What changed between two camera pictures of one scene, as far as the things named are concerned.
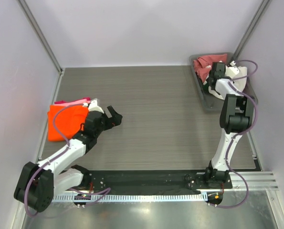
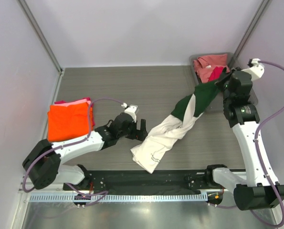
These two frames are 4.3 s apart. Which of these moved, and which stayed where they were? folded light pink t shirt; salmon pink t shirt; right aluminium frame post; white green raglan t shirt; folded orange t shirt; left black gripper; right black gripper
Moved: right black gripper; white green raglan t shirt; left black gripper
Stayed: right aluminium frame post; folded orange t shirt; salmon pink t shirt; folded light pink t shirt
